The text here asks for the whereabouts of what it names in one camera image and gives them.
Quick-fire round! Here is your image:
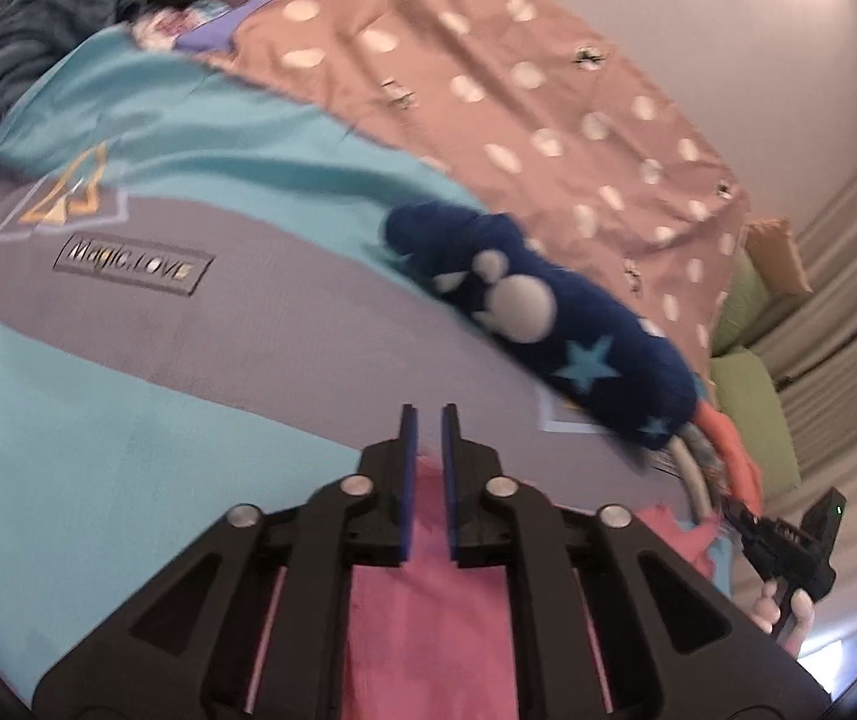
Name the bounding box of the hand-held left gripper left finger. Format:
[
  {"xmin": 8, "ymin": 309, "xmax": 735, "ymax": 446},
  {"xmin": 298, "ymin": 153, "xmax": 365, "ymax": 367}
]
[{"xmin": 31, "ymin": 403, "xmax": 419, "ymax": 720}]

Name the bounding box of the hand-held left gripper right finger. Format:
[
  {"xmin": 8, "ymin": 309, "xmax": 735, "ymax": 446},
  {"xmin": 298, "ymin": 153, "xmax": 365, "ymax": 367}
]
[{"xmin": 439, "ymin": 403, "xmax": 835, "ymax": 720}]

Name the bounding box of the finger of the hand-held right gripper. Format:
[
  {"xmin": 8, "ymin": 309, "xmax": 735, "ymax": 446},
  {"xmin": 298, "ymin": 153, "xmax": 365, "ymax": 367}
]
[{"xmin": 720, "ymin": 496, "xmax": 763, "ymax": 545}]

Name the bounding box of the pink long-sleeved shirt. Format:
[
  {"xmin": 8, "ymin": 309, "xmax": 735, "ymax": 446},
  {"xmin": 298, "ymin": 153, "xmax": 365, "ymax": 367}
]
[{"xmin": 244, "ymin": 461, "xmax": 723, "ymax": 720}]

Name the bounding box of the stack of folded clothes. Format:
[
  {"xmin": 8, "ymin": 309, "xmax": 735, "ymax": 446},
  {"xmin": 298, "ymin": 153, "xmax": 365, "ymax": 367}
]
[{"xmin": 642, "ymin": 397, "xmax": 765, "ymax": 530}]

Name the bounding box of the person's right hand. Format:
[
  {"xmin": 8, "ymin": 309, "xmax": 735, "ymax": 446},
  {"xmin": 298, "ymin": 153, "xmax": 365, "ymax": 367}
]
[{"xmin": 756, "ymin": 579, "xmax": 817, "ymax": 657}]

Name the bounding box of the large green pillow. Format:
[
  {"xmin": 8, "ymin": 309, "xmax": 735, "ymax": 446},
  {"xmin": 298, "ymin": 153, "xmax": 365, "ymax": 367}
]
[{"xmin": 709, "ymin": 351, "xmax": 802, "ymax": 500}]

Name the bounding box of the navy star print fleece garment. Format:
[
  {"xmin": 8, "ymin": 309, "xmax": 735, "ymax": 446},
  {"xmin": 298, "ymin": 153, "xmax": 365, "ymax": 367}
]
[{"xmin": 383, "ymin": 201, "xmax": 699, "ymax": 470}]

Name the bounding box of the small green pillow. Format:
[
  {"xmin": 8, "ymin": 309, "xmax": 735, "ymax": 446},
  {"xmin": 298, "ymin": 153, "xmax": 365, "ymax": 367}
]
[{"xmin": 709, "ymin": 251, "xmax": 781, "ymax": 357}]

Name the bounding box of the blue and grey printed bedsheet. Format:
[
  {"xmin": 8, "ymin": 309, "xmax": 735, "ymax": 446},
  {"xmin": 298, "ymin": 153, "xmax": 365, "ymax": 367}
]
[{"xmin": 0, "ymin": 4, "xmax": 736, "ymax": 710}]

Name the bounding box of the beige pillow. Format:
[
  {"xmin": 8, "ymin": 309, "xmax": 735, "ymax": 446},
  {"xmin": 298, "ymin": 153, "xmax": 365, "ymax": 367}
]
[{"xmin": 744, "ymin": 217, "xmax": 813, "ymax": 295}]

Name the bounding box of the pink polka dot blanket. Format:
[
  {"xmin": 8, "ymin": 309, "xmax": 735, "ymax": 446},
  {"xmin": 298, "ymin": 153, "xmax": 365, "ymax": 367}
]
[{"xmin": 229, "ymin": 0, "xmax": 751, "ymax": 361}]

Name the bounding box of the dark teal blanket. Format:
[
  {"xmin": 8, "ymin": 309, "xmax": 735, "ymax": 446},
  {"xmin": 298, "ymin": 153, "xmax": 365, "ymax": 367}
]
[{"xmin": 0, "ymin": 0, "xmax": 148, "ymax": 188}]

